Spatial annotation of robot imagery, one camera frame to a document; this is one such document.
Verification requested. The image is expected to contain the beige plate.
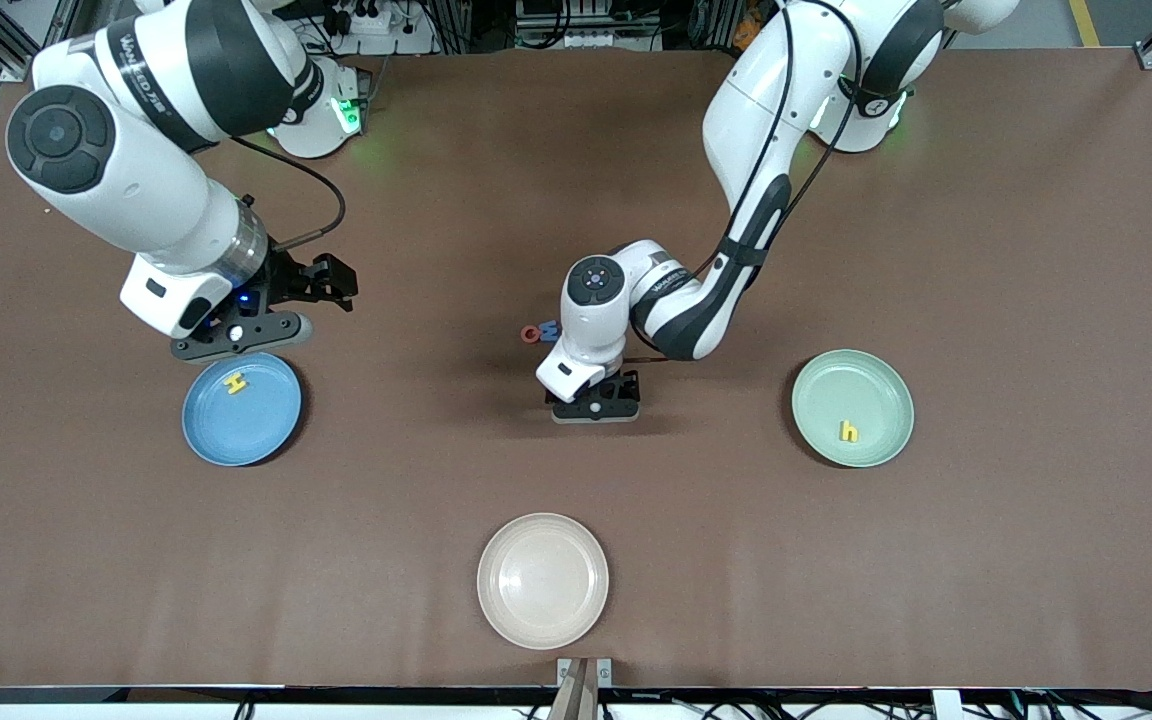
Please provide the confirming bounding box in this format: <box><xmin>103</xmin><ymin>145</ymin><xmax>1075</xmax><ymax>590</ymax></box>
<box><xmin>477</xmin><ymin>512</ymin><xmax>610</xmax><ymax>651</ymax></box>

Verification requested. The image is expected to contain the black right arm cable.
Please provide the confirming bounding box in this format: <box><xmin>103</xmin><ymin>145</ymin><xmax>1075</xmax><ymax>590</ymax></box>
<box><xmin>231</xmin><ymin>135</ymin><xmax>347</xmax><ymax>251</ymax></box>

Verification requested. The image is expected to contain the metal table edge bracket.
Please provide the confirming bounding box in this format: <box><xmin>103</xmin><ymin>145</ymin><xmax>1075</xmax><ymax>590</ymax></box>
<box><xmin>557</xmin><ymin>657</ymin><xmax>613</xmax><ymax>689</ymax></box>

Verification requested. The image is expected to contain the green plate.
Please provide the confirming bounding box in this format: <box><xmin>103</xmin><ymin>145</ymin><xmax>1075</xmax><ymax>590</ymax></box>
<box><xmin>791</xmin><ymin>348</ymin><xmax>916</xmax><ymax>469</ymax></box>

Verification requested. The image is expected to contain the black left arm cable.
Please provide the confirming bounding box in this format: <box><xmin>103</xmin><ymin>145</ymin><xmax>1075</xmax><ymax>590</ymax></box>
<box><xmin>631</xmin><ymin>0</ymin><xmax>862</xmax><ymax>366</ymax></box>

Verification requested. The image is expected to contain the beige pole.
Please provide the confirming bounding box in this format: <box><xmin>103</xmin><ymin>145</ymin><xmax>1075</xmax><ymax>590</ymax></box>
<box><xmin>548</xmin><ymin>658</ymin><xmax>600</xmax><ymax>720</ymax></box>

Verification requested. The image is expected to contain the orange fruit bag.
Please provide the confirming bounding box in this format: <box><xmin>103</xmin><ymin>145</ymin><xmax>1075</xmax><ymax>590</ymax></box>
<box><xmin>733</xmin><ymin>0</ymin><xmax>772</xmax><ymax>51</ymax></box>

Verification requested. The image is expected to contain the white power strip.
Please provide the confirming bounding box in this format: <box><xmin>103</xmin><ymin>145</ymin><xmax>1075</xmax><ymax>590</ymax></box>
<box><xmin>331</xmin><ymin>0</ymin><xmax>415</xmax><ymax>36</ymax></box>

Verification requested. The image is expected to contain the blue plate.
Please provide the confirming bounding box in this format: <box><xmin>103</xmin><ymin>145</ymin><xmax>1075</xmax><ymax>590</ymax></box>
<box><xmin>181</xmin><ymin>352</ymin><xmax>303</xmax><ymax>468</ymax></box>

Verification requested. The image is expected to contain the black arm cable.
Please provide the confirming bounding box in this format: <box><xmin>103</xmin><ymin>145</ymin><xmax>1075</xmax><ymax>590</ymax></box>
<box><xmin>231</xmin><ymin>135</ymin><xmax>347</xmax><ymax>251</ymax></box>
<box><xmin>631</xmin><ymin>0</ymin><xmax>862</xmax><ymax>366</ymax></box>

